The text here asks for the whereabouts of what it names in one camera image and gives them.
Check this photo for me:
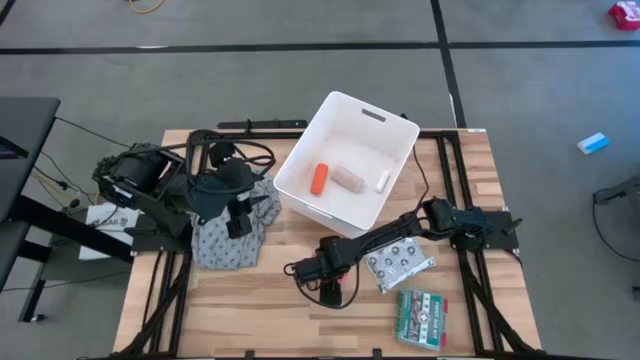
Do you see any dark stand leg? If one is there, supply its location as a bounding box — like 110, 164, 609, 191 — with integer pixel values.
592, 174, 640, 206

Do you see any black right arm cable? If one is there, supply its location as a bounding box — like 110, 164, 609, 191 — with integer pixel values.
283, 259, 362, 310

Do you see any orange bandage roll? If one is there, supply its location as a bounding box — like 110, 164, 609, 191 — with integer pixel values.
309, 162, 330, 196

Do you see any black metal table frame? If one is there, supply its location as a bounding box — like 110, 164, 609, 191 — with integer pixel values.
77, 128, 551, 360

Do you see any white printed supply packet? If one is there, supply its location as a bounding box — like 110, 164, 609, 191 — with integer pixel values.
363, 236, 437, 295

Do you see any blue and white box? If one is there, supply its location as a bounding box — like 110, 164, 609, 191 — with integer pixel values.
576, 131, 612, 156

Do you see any green first aid kit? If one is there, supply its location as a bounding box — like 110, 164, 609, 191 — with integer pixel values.
395, 288, 450, 351

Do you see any black flat bar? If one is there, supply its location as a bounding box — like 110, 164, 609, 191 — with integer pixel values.
216, 118, 309, 132

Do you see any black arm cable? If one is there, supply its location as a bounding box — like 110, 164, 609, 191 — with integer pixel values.
185, 128, 277, 197
283, 259, 362, 310

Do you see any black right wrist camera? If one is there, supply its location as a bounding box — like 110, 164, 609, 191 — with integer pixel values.
291, 255, 321, 286

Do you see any grey patterned gown cloth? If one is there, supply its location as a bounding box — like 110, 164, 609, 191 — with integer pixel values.
190, 172, 283, 272

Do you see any white plastic mesh basket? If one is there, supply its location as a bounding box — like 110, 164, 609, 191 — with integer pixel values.
273, 90, 421, 240

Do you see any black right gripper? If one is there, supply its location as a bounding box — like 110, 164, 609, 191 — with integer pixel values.
313, 235, 357, 308

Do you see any dark grey desk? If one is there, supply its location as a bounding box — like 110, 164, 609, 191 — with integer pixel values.
0, 96, 136, 324

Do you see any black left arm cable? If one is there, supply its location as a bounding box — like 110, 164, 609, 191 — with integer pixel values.
185, 128, 277, 197

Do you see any thin black floor cable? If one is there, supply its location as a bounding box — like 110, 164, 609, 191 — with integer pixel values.
54, 117, 132, 150

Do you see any yellow floor cable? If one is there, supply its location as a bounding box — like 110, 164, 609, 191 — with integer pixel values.
127, 0, 167, 15

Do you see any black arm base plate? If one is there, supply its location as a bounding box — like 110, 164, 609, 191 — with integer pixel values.
449, 209, 524, 251
123, 213, 195, 253

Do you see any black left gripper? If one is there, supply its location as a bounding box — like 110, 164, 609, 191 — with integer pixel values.
191, 141, 257, 240

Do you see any beige elastic bandage roll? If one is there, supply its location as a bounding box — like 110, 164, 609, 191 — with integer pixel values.
330, 164, 365, 195

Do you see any red bag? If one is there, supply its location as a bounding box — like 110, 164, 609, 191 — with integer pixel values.
607, 0, 640, 32

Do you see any white printed paper sheet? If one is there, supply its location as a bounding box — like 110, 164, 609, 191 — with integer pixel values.
78, 202, 142, 262

